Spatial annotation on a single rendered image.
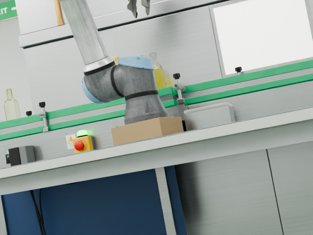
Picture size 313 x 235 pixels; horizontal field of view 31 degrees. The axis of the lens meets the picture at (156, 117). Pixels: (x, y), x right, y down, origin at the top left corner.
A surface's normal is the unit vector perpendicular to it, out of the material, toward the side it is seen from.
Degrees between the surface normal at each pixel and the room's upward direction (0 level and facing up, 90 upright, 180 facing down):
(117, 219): 90
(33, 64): 90
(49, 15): 90
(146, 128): 90
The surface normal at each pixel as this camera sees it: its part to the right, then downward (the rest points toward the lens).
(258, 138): -0.43, 0.01
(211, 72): -0.22, -0.03
